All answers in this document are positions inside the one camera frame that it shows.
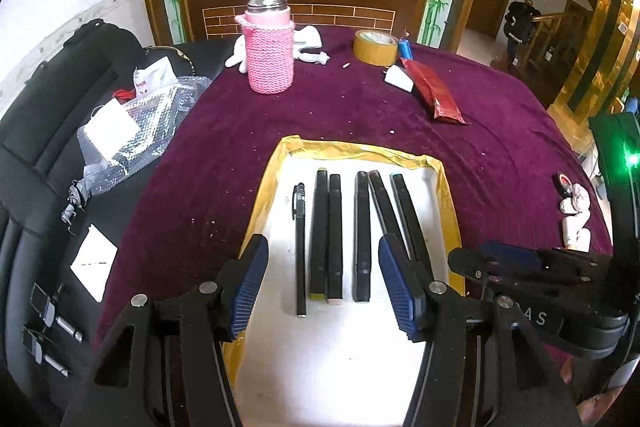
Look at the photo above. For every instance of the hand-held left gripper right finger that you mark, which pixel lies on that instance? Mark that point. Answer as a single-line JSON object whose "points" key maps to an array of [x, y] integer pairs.
{"points": [[400, 287]]}

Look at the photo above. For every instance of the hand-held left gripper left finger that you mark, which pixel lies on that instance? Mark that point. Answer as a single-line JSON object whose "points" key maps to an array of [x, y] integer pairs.
{"points": [[248, 287]]}

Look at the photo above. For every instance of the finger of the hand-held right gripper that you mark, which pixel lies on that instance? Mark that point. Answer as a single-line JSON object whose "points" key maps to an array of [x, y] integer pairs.
{"points": [[510, 254], [480, 274]]}

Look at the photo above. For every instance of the white glue bottle orange cap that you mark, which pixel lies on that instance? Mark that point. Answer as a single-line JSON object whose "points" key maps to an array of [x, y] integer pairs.
{"points": [[575, 234]]}

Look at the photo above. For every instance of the plain white bottle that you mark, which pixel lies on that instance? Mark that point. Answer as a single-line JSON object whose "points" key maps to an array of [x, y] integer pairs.
{"points": [[566, 206]]}

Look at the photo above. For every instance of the thin black pen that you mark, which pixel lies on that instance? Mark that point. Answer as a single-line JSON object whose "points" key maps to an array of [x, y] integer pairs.
{"points": [[299, 257]]}

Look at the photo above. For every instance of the black marker grey cap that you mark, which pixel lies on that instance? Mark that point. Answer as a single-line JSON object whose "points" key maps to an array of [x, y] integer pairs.
{"points": [[362, 237]]}

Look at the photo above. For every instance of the black marker blue cap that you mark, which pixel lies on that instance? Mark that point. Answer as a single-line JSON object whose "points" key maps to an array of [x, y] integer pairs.
{"points": [[411, 222]]}

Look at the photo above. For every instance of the black marker red cap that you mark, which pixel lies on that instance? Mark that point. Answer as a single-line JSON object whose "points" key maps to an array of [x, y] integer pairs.
{"points": [[387, 212]]}

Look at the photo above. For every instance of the white foam tray yellow edge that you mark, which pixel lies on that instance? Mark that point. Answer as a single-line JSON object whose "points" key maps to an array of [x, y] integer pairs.
{"points": [[350, 357]]}

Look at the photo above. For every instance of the black marker olive cap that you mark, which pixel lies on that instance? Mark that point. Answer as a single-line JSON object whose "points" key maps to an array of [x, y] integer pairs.
{"points": [[318, 232]]}

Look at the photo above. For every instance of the person's right hand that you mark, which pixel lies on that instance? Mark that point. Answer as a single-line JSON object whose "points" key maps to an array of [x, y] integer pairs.
{"points": [[595, 412]]}

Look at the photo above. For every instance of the white paper card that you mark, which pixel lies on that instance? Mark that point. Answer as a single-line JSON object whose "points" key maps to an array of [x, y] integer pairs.
{"points": [[95, 262]]}

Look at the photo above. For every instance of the purple velvet tablecloth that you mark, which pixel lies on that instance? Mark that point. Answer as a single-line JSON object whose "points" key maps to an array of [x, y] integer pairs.
{"points": [[225, 132]]}

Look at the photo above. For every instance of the red foil packet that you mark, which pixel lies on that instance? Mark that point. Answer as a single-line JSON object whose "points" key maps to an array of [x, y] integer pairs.
{"points": [[435, 89]]}

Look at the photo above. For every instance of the clear bubble wrap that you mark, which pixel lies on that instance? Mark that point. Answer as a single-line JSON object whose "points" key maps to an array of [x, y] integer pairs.
{"points": [[145, 127]]}

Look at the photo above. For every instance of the silver black buckle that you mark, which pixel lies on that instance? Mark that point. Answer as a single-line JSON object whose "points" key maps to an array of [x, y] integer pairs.
{"points": [[42, 349], [50, 309]]}

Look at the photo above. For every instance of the wooden stair railing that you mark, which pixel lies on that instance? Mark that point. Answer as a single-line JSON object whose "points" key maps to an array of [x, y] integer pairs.
{"points": [[560, 32]]}

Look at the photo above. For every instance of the small white box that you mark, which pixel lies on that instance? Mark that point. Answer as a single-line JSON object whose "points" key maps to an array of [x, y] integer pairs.
{"points": [[397, 78]]}

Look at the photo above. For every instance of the white plastic bag red print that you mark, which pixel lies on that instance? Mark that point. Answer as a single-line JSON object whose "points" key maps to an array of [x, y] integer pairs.
{"points": [[155, 79]]}

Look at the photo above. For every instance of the blue battery pack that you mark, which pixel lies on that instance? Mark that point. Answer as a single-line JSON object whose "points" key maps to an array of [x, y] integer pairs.
{"points": [[406, 49]]}

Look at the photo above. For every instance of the pink knitted sleeve bottle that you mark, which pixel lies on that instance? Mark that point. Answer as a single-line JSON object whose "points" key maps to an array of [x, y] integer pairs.
{"points": [[270, 57]]}

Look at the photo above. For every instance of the yellow tape roll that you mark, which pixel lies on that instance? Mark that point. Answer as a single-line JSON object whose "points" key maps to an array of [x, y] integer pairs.
{"points": [[367, 54]]}

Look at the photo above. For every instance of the black leather sofa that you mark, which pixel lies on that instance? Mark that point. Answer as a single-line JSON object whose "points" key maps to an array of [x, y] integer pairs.
{"points": [[30, 157]]}

